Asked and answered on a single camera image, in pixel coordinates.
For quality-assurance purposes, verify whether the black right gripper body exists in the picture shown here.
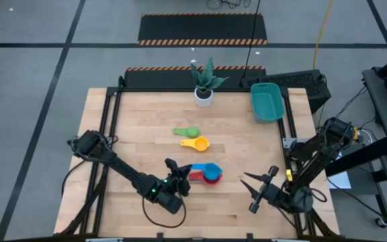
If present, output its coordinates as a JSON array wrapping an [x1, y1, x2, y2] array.
[[249, 166, 294, 214]]

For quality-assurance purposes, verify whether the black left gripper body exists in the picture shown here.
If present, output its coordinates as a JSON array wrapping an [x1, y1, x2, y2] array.
[[165, 173, 193, 199]]

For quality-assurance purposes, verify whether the red measuring cup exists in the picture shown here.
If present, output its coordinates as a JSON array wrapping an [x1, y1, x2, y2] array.
[[187, 170, 222, 186]]

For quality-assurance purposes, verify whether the light blue measuring cup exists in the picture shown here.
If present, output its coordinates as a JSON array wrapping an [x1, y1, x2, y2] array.
[[190, 162, 224, 181]]

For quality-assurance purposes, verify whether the yellow measuring cup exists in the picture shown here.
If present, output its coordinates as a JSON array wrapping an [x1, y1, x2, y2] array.
[[179, 136, 211, 153]]

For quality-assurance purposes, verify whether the green measuring cup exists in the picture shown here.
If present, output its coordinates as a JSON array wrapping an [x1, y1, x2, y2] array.
[[172, 126, 201, 139]]

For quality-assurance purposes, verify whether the teal plastic basket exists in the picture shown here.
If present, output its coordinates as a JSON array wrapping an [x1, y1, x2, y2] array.
[[249, 82, 286, 124]]

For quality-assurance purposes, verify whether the white paper sheet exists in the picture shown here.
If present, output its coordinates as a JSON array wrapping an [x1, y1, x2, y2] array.
[[327, 150, 353, 190]]

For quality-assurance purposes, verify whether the white plant pot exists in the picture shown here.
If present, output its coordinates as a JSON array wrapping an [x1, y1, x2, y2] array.
[[193, 87, 214, 108]]

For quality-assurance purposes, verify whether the black striped floor mat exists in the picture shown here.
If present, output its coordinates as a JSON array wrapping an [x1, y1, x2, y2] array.
[[124, 65, 267, 89], [136, 12, 269, 46]]

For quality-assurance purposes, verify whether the green snake plant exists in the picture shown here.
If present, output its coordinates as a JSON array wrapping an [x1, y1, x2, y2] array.
[[189, 56, 230, 94]]

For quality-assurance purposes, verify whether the black computer tower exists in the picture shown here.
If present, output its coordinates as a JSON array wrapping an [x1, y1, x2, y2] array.
[[240, 69, 333, 115]]

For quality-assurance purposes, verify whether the grey side table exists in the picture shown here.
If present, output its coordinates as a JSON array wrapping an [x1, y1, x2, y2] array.
[[361, 66, 387, 233]]

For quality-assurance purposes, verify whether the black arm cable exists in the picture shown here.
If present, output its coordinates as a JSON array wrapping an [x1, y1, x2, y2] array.
[[142, 196, 187, 229]]

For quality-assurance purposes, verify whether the black metal table frame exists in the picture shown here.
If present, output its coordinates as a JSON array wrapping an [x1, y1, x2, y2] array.
[[54, 76, 341, 238]]

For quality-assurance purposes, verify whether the black hanging cable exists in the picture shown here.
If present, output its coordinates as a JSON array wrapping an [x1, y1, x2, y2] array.
[[241, 0, 262, 80]]

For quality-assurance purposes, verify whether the yellow cable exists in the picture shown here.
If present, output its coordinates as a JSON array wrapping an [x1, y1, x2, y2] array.
[[312, 0, 335, 71]]

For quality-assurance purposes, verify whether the black floor cable coil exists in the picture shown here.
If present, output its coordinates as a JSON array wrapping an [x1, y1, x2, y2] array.
[[206, 0, 252, 11]]

